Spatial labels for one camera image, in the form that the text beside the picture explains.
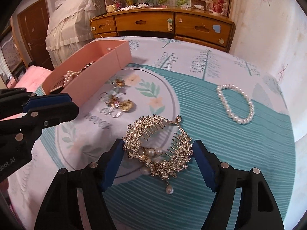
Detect white lace cover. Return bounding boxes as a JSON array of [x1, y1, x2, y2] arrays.
[[45, 0, 106, 67]]

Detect teal tree pattern tablecloth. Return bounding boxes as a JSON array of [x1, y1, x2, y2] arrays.
[[9, 37, 295, 229]]

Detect brown wooden door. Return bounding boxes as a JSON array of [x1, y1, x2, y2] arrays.
[[17, 0, 54, 71]]

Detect red floral cup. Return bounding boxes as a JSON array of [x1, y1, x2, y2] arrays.
[[205, 0, 230, 17]]

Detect pink jewelry box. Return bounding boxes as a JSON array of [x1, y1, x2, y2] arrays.
[[42, 39, 132, 107]]

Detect white pearl bracelet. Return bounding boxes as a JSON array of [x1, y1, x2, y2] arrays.
[[216, 83, 256, 125]]

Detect gold leaf hair comb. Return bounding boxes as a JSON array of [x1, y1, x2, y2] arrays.
[[123, 114, 193, 195]]

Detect wooden desk with drawers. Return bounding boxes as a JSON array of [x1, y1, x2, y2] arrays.
[[89, 7, 236, 52]]

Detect gold earrings and rings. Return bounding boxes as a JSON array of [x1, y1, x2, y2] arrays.
[[99, 77, 136, 119]]

